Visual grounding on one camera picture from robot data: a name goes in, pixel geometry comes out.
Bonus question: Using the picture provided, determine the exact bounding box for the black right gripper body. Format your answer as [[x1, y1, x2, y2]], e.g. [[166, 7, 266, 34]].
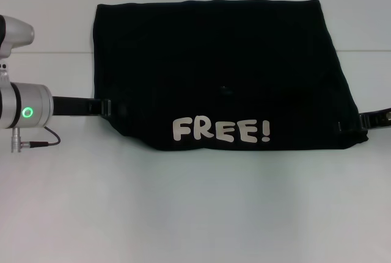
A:
[[360, 107, 391, 130]]

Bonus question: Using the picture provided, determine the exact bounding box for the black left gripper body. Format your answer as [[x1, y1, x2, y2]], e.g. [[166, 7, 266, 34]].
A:
[[51, 96, 111, 119]]

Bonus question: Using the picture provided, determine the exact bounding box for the black t-shirt with FREE print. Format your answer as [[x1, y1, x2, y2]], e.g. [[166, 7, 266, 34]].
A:
[[91, 0, 369, 153]]

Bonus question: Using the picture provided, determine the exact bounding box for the left arm cable with plug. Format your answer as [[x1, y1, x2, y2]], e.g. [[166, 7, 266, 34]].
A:
[[11, 126, 61, 153]]

